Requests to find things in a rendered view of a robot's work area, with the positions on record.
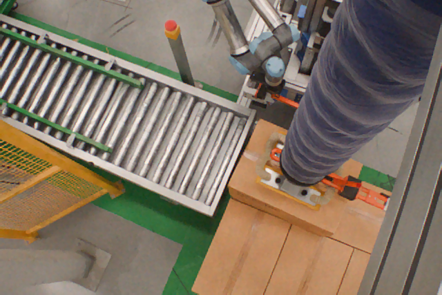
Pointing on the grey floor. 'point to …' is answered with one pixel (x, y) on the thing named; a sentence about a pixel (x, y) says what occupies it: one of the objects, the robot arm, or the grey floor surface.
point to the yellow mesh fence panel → (43, 151)
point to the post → (175, 38)
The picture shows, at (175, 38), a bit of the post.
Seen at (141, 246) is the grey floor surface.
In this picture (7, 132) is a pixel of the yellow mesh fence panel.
